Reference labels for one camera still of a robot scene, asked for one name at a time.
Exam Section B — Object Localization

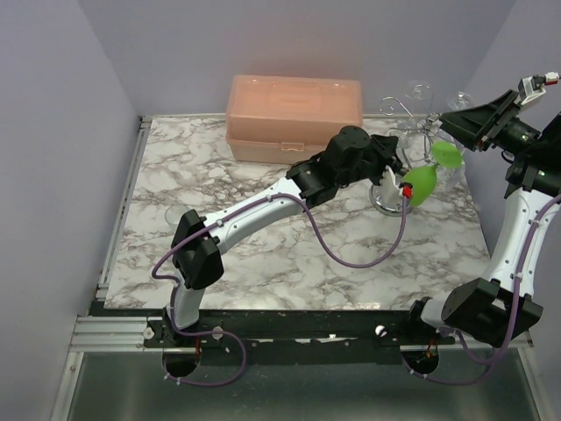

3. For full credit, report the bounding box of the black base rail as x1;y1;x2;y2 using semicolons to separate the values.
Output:
144;310;454;367

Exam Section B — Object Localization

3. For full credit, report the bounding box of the tall clear wine glass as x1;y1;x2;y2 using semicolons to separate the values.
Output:
396;80;434;132

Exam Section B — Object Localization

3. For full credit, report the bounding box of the aluminium table frame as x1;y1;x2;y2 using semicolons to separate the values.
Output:
46;114;153;421

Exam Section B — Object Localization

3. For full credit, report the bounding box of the green plastic goblet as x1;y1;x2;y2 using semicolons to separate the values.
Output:
401;141;458;207

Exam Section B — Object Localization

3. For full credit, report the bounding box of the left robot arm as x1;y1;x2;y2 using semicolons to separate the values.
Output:
164;125;404;346

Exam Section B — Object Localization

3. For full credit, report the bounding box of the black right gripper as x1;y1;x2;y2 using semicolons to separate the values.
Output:
441;89;546;158

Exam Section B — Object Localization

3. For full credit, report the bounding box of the small clear glass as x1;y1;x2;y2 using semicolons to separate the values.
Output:
165;203;189;228

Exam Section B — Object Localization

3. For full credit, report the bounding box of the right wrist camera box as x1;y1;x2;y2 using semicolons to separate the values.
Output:
518;72;560;108

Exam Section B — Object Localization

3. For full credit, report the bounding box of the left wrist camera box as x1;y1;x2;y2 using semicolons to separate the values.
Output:
378;166;413;207

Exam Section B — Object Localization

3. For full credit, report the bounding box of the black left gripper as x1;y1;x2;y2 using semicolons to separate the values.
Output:
336;136;401;189

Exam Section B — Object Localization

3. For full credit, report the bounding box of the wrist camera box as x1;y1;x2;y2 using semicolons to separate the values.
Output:
378;166;413;207
518;72;560;108

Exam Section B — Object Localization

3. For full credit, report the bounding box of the clear stemmed wine glass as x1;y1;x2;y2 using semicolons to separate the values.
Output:
446;91;475;112

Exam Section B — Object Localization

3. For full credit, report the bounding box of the pink plastic storage box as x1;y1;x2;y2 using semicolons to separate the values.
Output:
225;75;363;164

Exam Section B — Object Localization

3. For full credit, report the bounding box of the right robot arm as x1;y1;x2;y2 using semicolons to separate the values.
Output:
403;89;560;348

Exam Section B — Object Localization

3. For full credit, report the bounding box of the chrome wire wine glass rack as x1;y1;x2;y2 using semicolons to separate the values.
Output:
369;97;465;217

